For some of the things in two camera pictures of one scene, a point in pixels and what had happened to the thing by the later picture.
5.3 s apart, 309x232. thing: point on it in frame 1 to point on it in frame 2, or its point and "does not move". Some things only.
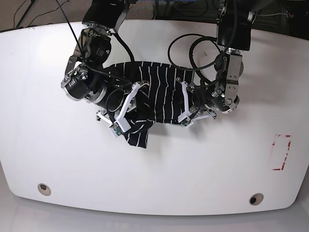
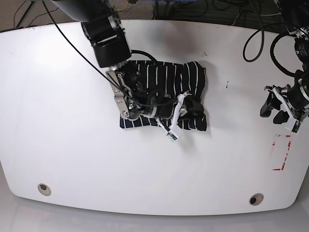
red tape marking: x=273 y=144 does not move
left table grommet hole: x=44 y=189 does not move
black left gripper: x=113 y=99 to x=162 y=108
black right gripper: x=200 y=98 to x=298 y=97
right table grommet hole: x=256 y=199 does not move
